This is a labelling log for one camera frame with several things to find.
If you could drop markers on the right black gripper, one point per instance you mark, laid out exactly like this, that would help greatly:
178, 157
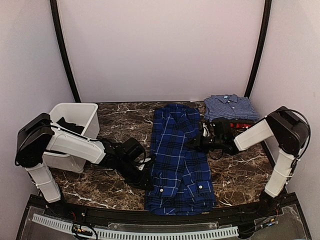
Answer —
198, 144

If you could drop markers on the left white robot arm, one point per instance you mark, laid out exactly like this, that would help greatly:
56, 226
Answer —
42, 134

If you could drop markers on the left black frame post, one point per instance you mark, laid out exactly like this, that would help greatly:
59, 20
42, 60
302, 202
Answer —
63, 50

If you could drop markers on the black frame post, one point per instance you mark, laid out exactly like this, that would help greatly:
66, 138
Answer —
63, 50
259, 48

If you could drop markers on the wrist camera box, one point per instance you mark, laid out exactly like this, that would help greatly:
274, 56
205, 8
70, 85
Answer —
136, 154
217, 127

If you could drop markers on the white plastic bin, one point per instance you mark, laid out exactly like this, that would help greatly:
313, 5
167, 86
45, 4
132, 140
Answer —
81, 114

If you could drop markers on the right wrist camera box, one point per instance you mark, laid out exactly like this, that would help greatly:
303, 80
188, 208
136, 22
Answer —
217, 127

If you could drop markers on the dark blue plaid shirt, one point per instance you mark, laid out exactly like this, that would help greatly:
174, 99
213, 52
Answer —
181, 176

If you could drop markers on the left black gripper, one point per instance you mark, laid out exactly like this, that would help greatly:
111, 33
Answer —
140, 182

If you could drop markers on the light blue checked folded shirt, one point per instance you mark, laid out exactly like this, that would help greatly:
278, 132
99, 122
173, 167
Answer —
230, 107

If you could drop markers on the white slotted cable duct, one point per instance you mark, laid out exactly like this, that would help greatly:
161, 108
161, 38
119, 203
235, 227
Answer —
121, 231

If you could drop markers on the black front rail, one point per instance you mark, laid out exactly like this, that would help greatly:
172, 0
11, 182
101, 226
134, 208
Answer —
223, 215

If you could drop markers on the red black folded shirt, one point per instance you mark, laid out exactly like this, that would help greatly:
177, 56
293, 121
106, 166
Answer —
241, 123

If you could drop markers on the right black frame post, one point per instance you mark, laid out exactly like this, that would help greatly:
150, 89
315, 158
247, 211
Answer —
259, 48

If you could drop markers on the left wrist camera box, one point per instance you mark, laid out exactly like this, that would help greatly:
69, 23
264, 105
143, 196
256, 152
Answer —
136, 154

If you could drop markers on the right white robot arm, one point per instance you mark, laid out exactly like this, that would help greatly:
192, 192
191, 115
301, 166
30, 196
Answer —
289, 128

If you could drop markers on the black garment in bin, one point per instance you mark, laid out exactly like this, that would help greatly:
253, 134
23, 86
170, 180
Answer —
70, 126

